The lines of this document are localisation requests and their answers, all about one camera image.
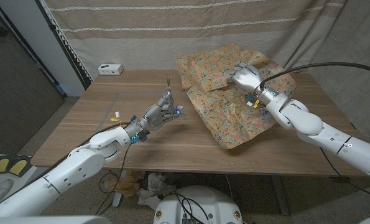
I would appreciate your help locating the white grey floor platform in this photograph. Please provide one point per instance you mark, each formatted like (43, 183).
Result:
(4, 180)

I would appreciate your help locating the beige striped curtain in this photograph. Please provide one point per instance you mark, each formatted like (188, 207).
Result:
(172, 34)

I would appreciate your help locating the black metal frame post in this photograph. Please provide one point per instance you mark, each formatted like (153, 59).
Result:
(74, 62)

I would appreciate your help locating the crumpled brown paper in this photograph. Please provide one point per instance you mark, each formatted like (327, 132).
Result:
(128, 183)

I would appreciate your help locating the dark wooden door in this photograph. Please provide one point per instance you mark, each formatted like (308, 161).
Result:
(16, 93)

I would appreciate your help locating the white robot torso base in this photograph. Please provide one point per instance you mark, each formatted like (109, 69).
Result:
(215, 202)

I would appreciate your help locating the grey table leg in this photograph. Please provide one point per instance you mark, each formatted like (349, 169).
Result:
(117, 199)
(279, 196)

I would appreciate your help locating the floral orange fabric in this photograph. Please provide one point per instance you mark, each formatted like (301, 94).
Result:
(231, 105)

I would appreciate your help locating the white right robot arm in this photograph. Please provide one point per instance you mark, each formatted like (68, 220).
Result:
(327, 133)

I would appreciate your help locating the white power strip box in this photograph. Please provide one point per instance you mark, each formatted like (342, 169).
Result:
(110, 69)

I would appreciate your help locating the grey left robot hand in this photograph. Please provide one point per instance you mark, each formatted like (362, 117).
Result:
(155, 116)

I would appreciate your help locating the black torso connector block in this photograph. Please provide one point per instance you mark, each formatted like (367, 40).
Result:
(189, 221)

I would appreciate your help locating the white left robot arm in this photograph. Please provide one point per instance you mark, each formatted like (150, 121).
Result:
(63, 177)

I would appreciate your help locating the crumpled white paper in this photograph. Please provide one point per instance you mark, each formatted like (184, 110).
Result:
(155, 186)

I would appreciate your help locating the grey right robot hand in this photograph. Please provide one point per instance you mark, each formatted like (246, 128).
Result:
(248, 79)

